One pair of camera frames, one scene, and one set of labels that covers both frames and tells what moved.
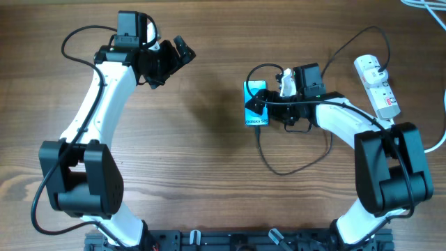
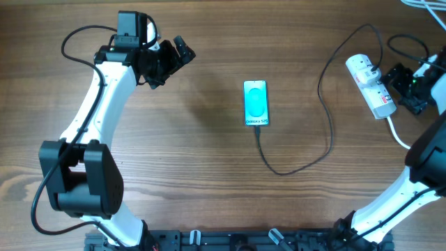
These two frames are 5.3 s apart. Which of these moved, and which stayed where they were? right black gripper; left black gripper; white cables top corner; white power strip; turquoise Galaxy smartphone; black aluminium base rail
Moved: white power strip; right black gripper
Stayed: left black gripper; turquoise Galaxy smartphone; white cables top corner; black aluminium base rail
